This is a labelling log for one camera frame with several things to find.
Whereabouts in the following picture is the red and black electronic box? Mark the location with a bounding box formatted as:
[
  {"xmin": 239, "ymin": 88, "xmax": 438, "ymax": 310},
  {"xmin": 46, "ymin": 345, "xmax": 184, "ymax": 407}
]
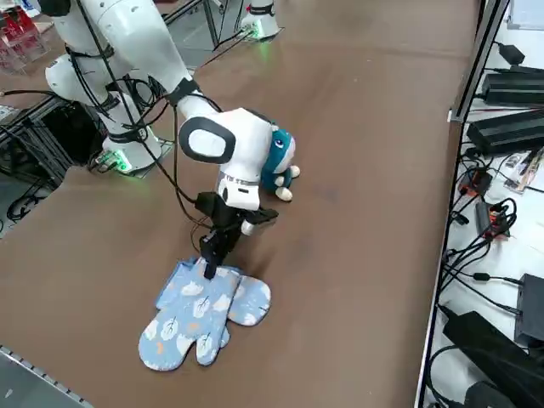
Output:
[{"xmin": 460, "ymin": 167, "xmax": 494, "ymax": 197}]

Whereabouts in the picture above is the aluminium frame rail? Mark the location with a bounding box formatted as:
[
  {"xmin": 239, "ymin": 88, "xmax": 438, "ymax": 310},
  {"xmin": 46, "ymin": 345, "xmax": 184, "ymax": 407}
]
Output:
[{"xmin": 0, "ymin": 343, "xmax": 93, "ymax": 408}]

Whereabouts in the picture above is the orange electronic module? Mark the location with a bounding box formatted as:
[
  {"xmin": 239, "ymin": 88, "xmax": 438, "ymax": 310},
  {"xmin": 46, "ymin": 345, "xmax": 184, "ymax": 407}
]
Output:
[{"xmin": 486, "ymin": 207, "xmax": 512, "ymax": 241}]

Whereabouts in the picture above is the clear box with red packets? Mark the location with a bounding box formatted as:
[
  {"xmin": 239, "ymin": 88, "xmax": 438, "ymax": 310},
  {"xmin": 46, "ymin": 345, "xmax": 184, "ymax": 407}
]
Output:
[{"xmin": 0, "ymin": 8, "xmax": 53, "ymax": 77}]

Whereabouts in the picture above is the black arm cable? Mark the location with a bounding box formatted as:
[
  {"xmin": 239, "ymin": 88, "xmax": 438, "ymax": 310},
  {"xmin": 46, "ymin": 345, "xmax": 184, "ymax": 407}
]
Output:
[{"xmin": 65, "ymin": 0, "xmax": 224, "ymax": 239}]

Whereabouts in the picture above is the black rectangular box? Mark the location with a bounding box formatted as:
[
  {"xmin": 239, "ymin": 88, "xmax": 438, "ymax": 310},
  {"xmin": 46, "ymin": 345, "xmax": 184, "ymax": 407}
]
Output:
[{"xmin": 513, "ymin": 274, "xmax": 544, "ymax": 345}]

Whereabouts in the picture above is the aluminium frame post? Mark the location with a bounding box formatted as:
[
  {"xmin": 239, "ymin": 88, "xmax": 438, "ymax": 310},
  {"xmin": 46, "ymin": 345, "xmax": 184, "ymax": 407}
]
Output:
[{"xmin": 448, "ymin": 0, "xmax": 511, "ymax": 123}]

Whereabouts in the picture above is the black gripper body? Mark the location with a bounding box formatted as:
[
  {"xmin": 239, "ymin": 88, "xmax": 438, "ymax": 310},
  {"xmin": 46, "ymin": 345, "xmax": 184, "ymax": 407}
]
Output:
[{"xmin": 194, "ymin": 191, "xmax": 280, "ymax": 235}]

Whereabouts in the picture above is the black power adapter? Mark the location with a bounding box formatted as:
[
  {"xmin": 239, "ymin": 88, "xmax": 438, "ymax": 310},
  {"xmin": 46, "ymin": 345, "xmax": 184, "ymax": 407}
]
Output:
[
  {"xmin": 441, "ymin": 309, "xmax": 544, "ymax": 408},
  {"xmin": 482, "ymin": 71, "xmax": 544, "ymax": 107},
  {"xmin": 496, "ymin": 42, "xmax": 526, "ymax": 65},
  {"xmin": 466, "ymin": 113, "xmax": 544, "ymax": 156}
]

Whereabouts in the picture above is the small blue plush doll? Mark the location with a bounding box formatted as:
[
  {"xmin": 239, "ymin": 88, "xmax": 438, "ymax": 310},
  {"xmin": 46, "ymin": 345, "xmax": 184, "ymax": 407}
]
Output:
[{"xmin": 259, "ymin": 127, "xmax": 302, "ymax": 201}]

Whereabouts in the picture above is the blue patterned oven mitt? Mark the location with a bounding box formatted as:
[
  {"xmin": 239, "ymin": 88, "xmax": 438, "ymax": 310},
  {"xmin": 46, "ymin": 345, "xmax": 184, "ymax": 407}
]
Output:
[
  {"xmin": 228, "ymin": 275, "xmax": 272, "ymax": 328},
  {"xmin": 138, "ymin": 257, "xmax": 244, "ymax": 371}
]

